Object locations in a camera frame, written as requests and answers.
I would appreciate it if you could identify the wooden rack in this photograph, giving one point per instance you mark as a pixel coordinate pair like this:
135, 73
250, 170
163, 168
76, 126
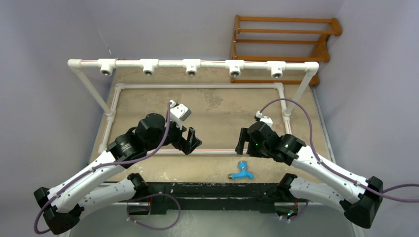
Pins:
316, 39

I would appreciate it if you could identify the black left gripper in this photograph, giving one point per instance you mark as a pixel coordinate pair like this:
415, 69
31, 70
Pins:
192, 141

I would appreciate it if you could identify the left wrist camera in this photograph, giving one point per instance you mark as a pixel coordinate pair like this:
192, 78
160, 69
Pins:
179, 113

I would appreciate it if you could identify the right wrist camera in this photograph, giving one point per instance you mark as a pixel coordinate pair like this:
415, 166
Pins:
265, 119

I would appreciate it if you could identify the blue plastic water faucet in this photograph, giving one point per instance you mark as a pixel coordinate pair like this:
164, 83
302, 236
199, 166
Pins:
243, 173

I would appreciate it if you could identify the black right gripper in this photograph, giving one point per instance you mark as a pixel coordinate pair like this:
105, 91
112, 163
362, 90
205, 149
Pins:
245, 137

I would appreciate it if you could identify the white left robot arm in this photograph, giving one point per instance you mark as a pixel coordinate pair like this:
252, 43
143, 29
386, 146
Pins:
64, 205

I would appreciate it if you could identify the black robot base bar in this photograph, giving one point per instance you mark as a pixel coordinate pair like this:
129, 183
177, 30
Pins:
266, 198

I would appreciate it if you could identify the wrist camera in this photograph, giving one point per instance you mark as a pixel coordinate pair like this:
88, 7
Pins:
179, 113
265, 119

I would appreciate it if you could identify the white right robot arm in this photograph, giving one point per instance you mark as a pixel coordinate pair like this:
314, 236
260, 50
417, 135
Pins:
355, 196

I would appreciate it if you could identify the white PVC pipe frame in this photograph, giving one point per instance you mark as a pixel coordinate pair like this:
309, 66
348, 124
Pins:
191, 66

